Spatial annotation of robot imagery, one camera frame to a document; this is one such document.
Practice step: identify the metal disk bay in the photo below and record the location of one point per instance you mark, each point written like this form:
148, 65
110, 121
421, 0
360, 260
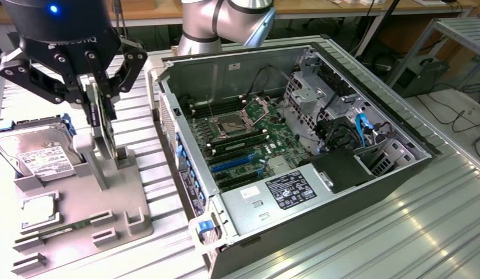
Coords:
313, 96

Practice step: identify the black expansion slot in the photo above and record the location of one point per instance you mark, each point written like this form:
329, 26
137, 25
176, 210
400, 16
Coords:
238, 178

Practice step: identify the CPU socket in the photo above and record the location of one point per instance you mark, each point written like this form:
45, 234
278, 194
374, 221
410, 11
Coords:
228, 125

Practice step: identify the grey parts rack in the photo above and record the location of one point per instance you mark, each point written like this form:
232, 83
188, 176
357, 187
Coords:
88, 203

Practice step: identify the blue case latch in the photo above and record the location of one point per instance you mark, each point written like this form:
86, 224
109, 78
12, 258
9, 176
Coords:
204, 226

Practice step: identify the silver chipset heatsink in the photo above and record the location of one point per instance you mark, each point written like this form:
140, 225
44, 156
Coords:
281, 164

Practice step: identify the hard disk with blue bracket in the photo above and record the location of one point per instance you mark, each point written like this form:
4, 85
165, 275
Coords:
33, 148

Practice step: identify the open black PC case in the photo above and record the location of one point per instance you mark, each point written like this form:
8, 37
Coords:
301, 209

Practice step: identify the black RAM slot bank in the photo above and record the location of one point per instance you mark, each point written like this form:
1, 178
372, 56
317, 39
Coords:
216, 107

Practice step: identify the blue expansion slot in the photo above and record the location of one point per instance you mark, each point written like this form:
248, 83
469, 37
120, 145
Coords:
229, 164

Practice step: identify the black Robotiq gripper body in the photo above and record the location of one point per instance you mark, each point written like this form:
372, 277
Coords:
61, 26

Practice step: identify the thin metal locking lever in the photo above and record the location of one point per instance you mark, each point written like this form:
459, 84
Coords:
210, 110

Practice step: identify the grey power supply unit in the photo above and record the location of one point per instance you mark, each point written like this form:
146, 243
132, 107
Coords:
270, 200

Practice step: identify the silver CPU chip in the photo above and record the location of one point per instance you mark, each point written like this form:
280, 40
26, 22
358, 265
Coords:
38, 210

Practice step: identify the wooden desk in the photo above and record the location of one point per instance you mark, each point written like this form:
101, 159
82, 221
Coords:
340, 8

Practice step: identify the metal socket cover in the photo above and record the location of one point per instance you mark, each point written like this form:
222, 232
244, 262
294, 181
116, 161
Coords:
258, 109

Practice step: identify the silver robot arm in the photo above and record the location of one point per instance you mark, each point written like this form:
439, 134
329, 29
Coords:
208, 23

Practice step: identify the metal slat frame table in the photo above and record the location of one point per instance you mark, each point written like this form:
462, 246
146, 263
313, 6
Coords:
463, 32

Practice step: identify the installed RAM stick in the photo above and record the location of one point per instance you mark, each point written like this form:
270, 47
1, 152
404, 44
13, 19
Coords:
237, 143

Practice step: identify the dark grey equipment box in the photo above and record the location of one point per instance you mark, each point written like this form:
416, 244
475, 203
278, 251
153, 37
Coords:
421, 77

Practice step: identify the green RAM stick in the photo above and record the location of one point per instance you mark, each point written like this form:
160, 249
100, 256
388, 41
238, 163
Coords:
65, 229

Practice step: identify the green motherboard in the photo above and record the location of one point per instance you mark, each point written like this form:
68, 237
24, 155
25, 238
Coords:
258, 145

